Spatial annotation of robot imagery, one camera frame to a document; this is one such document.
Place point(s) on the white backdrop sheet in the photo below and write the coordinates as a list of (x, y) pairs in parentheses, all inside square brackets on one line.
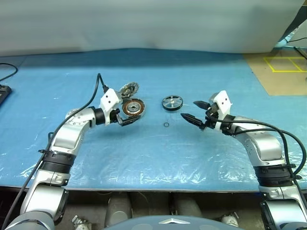
[(144, 24)]

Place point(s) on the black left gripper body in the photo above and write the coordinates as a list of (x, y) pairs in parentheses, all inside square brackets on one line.
[(115, 116)]

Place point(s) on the brown floor board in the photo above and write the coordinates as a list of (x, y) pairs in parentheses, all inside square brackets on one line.
[(275, 81)]

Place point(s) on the silver toothed gear part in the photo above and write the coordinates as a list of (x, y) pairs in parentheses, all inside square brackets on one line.
[(130, 88)]

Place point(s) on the black box device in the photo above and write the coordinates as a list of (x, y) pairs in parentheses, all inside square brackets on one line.
[(3, 92)]

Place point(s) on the grey robot torso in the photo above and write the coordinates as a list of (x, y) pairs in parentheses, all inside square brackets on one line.
[(156, 224)]

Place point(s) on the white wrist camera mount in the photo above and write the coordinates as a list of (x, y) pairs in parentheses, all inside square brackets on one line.
[(224, 100), (109, 99)]

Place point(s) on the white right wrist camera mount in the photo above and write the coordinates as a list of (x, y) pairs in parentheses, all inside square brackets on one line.
[(224, 100)]

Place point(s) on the black round rotor cap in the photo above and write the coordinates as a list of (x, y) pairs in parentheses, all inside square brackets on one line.
[(168, 103)]

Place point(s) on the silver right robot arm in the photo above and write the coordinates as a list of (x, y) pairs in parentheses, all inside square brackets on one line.
[(261, 143)]

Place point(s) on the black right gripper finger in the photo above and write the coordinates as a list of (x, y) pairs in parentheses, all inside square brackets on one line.
[(193, 119), (202, 105)]

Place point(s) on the yellow tape square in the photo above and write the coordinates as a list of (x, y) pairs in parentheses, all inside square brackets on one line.
[(287, 70)]

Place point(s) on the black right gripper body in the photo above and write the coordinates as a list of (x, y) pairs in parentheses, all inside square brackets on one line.
[(211, 117)]

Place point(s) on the copper wound motor stator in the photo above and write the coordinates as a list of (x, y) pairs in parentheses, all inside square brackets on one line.
[(139, 106)]

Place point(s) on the small white metal fitting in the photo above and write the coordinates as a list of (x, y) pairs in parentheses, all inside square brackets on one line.
[(229, 219), (80, 224)]

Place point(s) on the blue plastic table cover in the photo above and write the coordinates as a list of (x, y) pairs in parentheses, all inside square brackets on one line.
[(153, 155)]

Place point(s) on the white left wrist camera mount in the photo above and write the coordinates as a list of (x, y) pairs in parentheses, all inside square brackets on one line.
[(109, 99)]

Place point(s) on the grey rounded leg shape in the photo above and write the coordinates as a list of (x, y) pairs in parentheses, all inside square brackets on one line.
[(118, 208), (185, 204)]

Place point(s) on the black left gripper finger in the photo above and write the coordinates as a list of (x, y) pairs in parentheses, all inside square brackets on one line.
[(127, 121)]

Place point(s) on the dark diagonal background bar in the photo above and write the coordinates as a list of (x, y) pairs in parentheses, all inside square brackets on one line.
[(293, 27)]

